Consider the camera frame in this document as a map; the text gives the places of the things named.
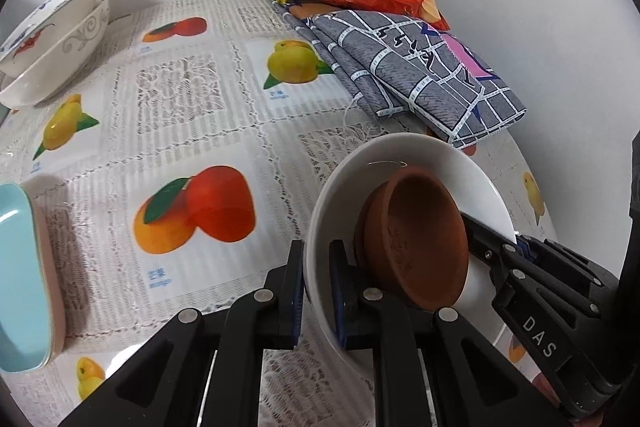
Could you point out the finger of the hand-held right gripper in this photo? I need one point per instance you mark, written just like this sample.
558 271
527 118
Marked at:
487 239
550 254

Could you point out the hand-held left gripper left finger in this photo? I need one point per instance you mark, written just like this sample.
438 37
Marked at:
298 292

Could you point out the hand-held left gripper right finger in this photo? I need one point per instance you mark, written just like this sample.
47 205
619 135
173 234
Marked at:
339 294

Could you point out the white porcelain bowl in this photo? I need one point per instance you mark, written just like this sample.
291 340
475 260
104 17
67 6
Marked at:
350 182

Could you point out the blue square plate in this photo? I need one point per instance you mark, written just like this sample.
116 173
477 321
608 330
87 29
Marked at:
20 277

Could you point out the grey checked cloth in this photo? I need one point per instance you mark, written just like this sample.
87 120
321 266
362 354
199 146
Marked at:
400 72

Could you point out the large white scroll-pattern bowl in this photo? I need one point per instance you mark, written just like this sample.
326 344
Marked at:
60 57

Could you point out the blue patterned porcelain bowl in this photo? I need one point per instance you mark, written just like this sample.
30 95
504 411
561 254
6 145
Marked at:
40 24

